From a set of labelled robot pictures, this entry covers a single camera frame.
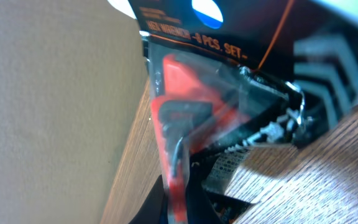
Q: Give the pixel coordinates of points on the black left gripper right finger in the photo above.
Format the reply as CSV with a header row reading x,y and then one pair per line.
x,y
205,207

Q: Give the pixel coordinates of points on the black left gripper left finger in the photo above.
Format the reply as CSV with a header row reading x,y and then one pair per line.
x,y
154,208

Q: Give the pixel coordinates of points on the hex wrench set package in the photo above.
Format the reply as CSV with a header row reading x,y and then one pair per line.
x,y
275,73

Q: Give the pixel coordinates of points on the white barcode scanner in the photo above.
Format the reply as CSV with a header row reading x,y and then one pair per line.
x,y
207,11

